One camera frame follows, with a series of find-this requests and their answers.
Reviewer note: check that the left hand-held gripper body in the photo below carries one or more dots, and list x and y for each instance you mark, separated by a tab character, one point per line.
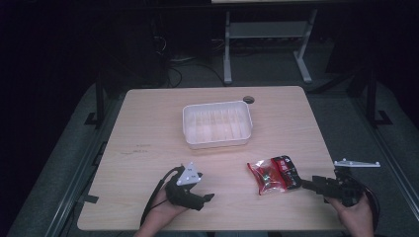
179	194

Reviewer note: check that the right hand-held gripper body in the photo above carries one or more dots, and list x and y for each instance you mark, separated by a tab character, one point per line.
344	189

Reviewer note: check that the red snack packet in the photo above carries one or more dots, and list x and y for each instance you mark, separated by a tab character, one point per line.
275	175

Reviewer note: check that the person's left hand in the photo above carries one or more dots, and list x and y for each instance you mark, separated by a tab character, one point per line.
162	210

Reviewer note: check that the person's right hand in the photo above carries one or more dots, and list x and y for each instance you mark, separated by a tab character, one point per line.
355	219

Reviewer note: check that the white plastic tray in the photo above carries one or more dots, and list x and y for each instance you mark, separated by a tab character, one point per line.
217	123

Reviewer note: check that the black metal stand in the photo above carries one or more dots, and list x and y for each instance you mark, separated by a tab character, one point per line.
99	102
373	98

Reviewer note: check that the aluminium floor rail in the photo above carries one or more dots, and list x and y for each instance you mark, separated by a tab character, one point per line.
392	164
79	171

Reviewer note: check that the white metal desk frame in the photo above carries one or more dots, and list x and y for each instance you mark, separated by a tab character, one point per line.
267	31

